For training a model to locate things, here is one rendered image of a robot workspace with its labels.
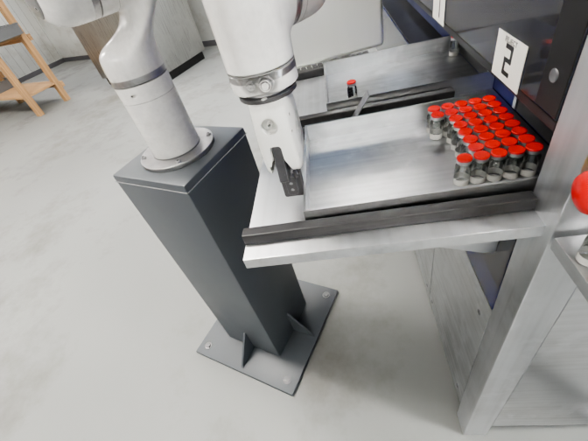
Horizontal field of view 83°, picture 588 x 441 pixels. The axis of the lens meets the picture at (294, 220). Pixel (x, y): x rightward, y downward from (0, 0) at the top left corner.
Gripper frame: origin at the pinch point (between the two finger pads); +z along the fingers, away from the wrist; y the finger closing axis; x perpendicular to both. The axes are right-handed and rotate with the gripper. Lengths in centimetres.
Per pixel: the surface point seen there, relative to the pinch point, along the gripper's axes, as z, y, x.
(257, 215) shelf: 4.3, -1.8, 6.9
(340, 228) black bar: 3.1, -8.3, -6.7
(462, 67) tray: 4, 40, -38
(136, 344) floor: 93, 23, 94
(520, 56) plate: -11.5, 4.0, -31.7
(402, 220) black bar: 3.0, -8.2, -15.3
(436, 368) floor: 92, 7, -30
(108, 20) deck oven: 18, 404, 253
